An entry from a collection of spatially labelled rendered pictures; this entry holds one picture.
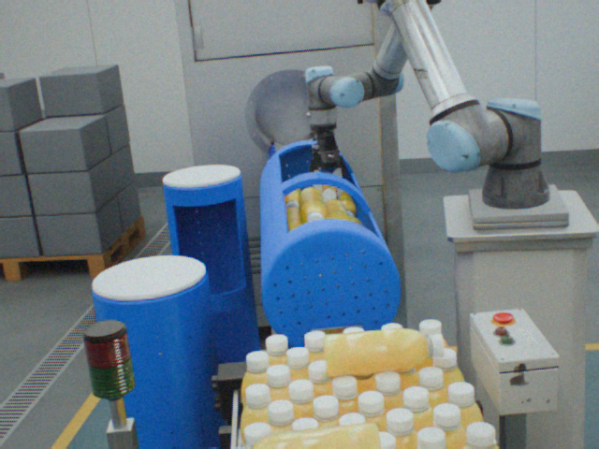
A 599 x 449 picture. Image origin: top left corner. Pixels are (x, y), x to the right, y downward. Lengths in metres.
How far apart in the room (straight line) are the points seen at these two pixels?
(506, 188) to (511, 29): 4.84
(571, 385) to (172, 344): 0.92
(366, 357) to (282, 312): 0.40
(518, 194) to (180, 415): 0.96
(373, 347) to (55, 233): 4.09
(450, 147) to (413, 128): 4.99
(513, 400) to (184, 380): 0.91
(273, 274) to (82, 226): 3.61
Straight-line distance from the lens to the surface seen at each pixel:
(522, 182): 1.93
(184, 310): 2.04
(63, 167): 5.19
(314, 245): 1.69
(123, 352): 1.27
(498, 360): 1.43
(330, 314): 1.75
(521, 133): 1.90
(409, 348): 1.39
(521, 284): 1.93
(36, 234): 5.40
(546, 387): 1.47
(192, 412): 2.14
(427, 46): 1.88
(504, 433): 1.59
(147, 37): 7.02
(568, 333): 1.99
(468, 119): 1.83
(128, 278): 2.13
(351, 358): 1.38
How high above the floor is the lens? 1.75
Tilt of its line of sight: 17 degrees down
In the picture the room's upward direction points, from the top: 5 degrees counter-clockwise
